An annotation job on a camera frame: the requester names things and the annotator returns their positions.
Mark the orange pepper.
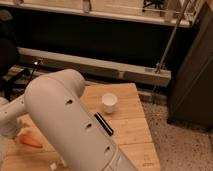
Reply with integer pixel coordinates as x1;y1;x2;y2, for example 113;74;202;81
19;134;43;148

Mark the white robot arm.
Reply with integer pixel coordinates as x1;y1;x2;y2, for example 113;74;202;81
0;69;138;171

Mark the white ceramic cup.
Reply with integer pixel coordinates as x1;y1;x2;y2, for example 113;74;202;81
101;93;118;114

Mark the black striped rectangular block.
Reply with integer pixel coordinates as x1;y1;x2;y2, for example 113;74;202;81
94;112;114;136

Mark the metal pole stand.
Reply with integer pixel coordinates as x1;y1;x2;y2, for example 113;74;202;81
155;0;190;73

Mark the black office chair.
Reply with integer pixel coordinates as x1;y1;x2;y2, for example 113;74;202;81
0;9;40;101

